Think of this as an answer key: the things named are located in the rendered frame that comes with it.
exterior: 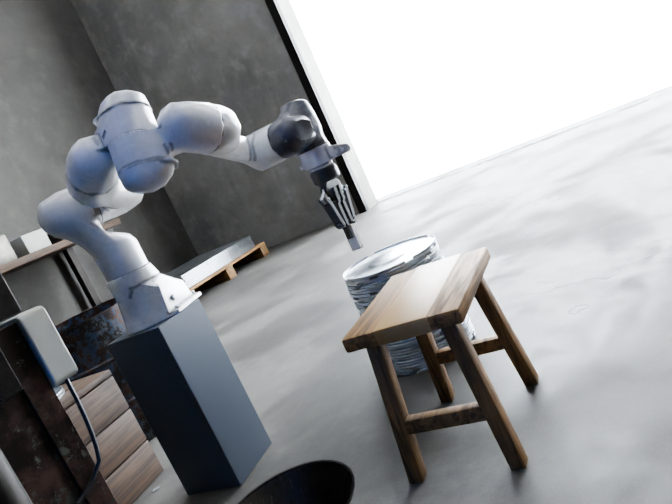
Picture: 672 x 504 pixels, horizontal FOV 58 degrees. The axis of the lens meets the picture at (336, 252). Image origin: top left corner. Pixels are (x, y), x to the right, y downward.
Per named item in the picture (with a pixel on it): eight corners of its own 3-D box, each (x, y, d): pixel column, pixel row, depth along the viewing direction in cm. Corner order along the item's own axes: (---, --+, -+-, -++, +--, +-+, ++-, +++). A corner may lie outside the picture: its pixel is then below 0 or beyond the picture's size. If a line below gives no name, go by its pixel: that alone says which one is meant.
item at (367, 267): (331, 277, 185) (330, 275, 185) (409, 236, 192) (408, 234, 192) (363, 285, 157) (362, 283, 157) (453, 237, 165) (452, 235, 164)
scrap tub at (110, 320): (139, 408, 255) (85, 308, 248) (210, 392, 234) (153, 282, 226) (61, 472, 220) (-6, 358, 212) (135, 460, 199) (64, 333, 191)
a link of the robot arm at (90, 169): (72, 200, 128) (70, 167, 113) (52, 129, 131) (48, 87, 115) (162, 183, 137) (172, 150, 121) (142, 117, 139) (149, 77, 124)
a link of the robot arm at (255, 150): (216, 94, 127) (310, 111, 152) (164, 126, 138) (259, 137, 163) (228, 144, 126) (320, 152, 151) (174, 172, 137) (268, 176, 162)
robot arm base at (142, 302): (162, 307, 172) (139, 263, 170) (212, 288, 164) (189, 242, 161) (110, 342, 152) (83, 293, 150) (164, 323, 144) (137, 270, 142)
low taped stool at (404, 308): (444, 396, 149) (390, 275, 143) (540, 376, 138) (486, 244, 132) (408, 489, 119) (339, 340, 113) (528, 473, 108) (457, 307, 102)
